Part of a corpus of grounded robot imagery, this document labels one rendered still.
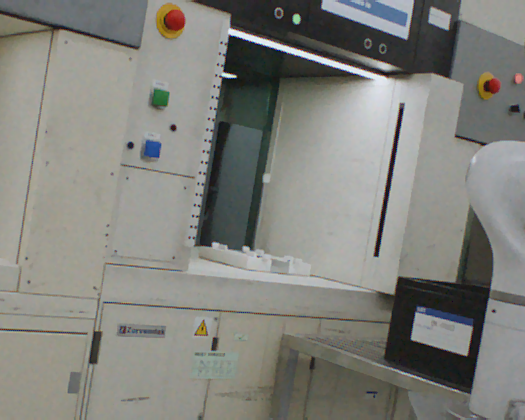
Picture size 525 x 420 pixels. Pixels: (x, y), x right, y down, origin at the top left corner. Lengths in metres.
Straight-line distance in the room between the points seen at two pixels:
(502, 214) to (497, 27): 1.16
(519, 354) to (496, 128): 1.17
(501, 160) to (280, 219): 1.18
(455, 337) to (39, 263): 0.79
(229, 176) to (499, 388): 1.65
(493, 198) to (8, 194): 0.88
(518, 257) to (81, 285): 0.79
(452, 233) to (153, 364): 0.93
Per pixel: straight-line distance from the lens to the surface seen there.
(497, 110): 2.42
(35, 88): 1.66
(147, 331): 1.75
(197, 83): 1.76
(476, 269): 3.20
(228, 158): 2.84
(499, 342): 1.34
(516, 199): 1.34
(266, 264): 2.16
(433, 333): 1.74
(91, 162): 1.64
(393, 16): 2.13
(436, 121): 2.17
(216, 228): 2.84
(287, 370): 1.93
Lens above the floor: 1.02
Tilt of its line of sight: 3 degrees down
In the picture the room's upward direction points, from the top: 9 degrees clockwise
